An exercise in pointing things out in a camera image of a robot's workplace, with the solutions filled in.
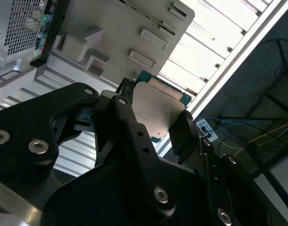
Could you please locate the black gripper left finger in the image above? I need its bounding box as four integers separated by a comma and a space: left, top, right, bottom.
0, 79, 177, 218

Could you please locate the silver CPU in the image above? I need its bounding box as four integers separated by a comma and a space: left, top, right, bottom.
132, 70, 194, 145

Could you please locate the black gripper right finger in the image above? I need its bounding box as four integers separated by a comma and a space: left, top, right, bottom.
169, 109, 255, 226

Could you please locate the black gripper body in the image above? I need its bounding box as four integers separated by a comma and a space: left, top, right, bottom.
41, 156, 288, 226

